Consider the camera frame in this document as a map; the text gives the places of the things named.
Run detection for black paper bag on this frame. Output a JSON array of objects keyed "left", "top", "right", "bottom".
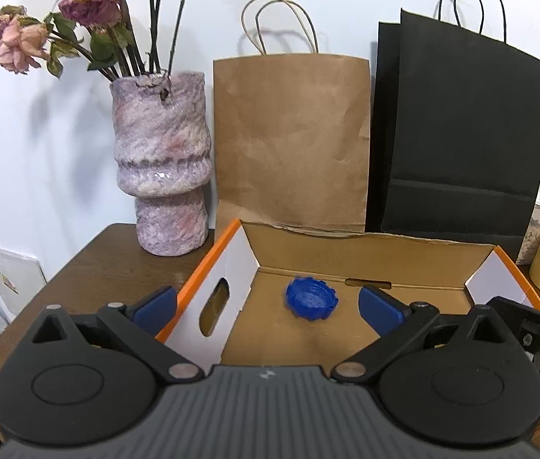
[{"left": 366, "top": 12, "right": 540, "bottom": 257}]

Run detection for dried pink roses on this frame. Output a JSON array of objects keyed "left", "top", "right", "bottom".
[{"left": 0, "top": 0, "right": 186, "bottom": 82}]

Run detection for white booklet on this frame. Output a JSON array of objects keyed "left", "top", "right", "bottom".
[{"left": 0, "top": 247, "right": 47, "bottom": 316}]

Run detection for pink marbled ceramic vase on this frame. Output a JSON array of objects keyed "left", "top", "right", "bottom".
[{"left": 110, "top": 72, "right": 213, "bottom": 257}]

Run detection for blue gear-shaped lid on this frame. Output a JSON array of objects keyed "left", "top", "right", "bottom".
[{"left": 285, "top": 277, "right": 338, "bottom": 321}]

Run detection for brown paper bag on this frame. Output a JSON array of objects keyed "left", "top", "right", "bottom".
[{"left": 212, "top": 0, "right": 372, "bottom": 234}]

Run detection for orange cardboard box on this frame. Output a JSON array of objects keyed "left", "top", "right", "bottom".
[{"left": 156, "top": 220, "right": 540, "bottom": 371}]

